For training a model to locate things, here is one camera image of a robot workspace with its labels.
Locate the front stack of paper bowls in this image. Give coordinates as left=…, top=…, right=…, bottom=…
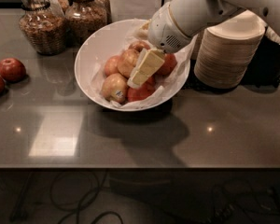
left=194, top=11, right=265, bottom=90

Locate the glass jar of granola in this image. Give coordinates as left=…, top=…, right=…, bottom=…
left=19, top=0, right=66, bottom=55
left=65, top=0, right=107, bottom=44

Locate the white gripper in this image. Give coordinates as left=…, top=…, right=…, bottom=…
left=127, top=3, right=192, bottom=89

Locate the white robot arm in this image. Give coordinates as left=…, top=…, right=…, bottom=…
left=128, top=0, right=280, bottom=89

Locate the black cable on floor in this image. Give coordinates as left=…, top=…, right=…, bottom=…
left=49, top=169, right=125, bottom=224

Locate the glass jar of granola right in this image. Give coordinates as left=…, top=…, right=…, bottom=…
left=65, top=0, right=107, bottom=44

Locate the red apple on table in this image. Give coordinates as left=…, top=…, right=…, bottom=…
left=0, top=58, right=26, bottom=82

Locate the white bowl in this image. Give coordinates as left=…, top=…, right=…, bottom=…
left=74, top=18, right=191, bottom=112

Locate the yellow apple with sticker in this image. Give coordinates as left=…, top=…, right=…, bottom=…
left=101, top=73, right=128, bottom=104

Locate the red apple front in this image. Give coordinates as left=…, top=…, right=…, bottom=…
left=127, top=82, right=155, bottom=102

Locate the white paper liner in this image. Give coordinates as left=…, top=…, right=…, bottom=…
left=91, top=19, right=200, bottom=110

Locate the yellow apple center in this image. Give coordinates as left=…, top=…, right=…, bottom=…
left=118, top=49, right=139, bottom=77

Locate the glass jar of granola left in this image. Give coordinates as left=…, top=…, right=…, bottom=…
left=19, top=0, right=66, bottom=55

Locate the red apple right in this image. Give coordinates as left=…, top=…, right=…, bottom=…
left=156, top=54, right=177, bottom=76

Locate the pink apple left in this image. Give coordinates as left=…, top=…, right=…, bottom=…
left=104, top=55, right=119, bottom=77

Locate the red-yellow apple back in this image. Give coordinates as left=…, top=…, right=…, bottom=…
left=129, top=40, right=150, bottom=52

